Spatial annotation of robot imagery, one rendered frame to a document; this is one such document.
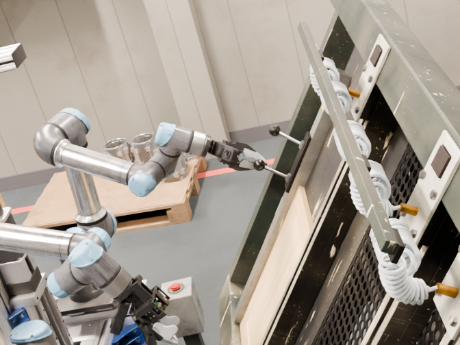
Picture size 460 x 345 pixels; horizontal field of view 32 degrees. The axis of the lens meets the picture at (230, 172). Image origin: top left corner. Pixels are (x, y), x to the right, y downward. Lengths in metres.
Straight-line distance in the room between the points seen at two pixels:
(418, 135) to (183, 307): 1.64
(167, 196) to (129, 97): 1.05
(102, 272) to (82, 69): 4.22
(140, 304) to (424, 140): 0.88
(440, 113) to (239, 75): 4.52
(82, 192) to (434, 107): 1.63
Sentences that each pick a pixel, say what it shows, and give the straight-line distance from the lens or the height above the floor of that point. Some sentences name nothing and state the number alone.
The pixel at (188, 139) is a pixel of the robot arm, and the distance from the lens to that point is 2.51.
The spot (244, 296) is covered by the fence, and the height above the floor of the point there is 0.99.
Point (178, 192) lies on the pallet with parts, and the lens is 5.37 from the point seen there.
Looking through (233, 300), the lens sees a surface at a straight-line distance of 2.90.
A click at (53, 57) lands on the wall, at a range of 6.13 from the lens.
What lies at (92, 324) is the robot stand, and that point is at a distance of 2.96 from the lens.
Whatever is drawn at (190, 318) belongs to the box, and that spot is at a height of 0.83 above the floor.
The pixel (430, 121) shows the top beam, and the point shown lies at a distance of 1.50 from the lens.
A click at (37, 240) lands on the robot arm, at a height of 1.60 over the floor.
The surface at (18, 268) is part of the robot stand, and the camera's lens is 2.63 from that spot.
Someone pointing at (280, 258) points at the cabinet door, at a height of 1.19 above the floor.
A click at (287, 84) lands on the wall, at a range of 5.96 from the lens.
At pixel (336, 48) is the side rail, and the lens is 2.62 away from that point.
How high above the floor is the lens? 2.57
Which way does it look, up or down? 26 degrees down
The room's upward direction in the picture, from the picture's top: 16 degrees counter-clockwise
